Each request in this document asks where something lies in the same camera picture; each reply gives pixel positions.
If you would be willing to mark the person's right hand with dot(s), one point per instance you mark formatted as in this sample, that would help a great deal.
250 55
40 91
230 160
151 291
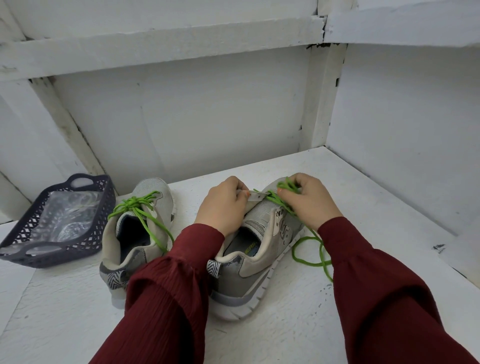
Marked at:
313 201

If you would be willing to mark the person's left hand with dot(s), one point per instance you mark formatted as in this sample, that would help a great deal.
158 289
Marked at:
221 206

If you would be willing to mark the green shoelace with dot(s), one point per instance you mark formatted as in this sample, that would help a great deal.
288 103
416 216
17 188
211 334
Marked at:
141 206
300 262

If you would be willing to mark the grey mesh shoe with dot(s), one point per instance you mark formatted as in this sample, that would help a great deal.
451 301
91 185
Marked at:
247 266
127 244

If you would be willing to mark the person's right forearm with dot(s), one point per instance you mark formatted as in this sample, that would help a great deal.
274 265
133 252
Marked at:
397 300

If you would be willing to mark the person's left forearm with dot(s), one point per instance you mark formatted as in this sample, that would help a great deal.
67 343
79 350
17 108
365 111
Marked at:
165 300

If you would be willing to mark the clear plastic bag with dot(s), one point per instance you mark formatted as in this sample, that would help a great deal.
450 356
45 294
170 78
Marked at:
67 216

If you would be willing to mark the dark plastic lattice basket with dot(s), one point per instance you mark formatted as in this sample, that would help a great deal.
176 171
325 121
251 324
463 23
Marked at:
19 251

